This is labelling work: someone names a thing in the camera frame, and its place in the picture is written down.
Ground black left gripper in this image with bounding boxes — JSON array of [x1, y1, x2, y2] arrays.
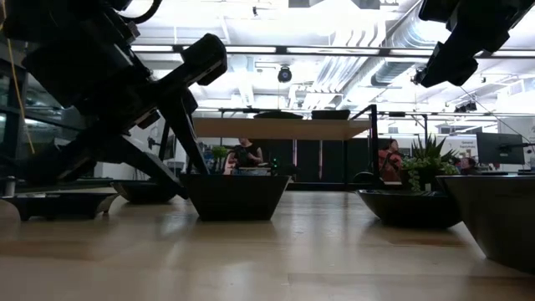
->
[[0, 33, 229, 201]]

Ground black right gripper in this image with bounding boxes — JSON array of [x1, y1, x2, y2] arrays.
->
[[411, 16, 512, 89]]

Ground black wavy square plate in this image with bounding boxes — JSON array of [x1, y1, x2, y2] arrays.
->
[[435, 174, 535, 276], [310, 109, 352, 121], [110, 179, 181, 205], [180, 173, 293, 222]]

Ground small black square plate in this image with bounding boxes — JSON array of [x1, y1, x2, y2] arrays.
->
[[0, 191, 121, 222]]

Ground black leaf shaped plate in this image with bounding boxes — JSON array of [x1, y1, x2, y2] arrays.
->
[[355, 188, 463, 230], [252, 110, 304, 120]]

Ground green background plant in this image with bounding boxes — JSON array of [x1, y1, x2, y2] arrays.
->
[[211, 145, 230, 173]]

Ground person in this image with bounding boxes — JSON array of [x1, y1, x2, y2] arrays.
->
[[223, 137, 265, 176], [458, 156, 482, 176], [377, 138, 405, 183]]

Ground black computer monitor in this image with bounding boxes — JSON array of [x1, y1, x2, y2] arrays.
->
[[476, 131, 526, 166]]

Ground small green potted plant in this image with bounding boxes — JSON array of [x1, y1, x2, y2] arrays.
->
[[400, 133, 461, 193]]

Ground wooden shelf riser black legs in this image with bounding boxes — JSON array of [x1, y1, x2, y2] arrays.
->
[[160, 103, 380, 188]]

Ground black background partition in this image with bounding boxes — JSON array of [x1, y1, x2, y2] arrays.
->
[[262, 139, 369, 184]]

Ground black overhead rig bar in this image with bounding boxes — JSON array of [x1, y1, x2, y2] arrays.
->
[[129, 43, 535, 59]]

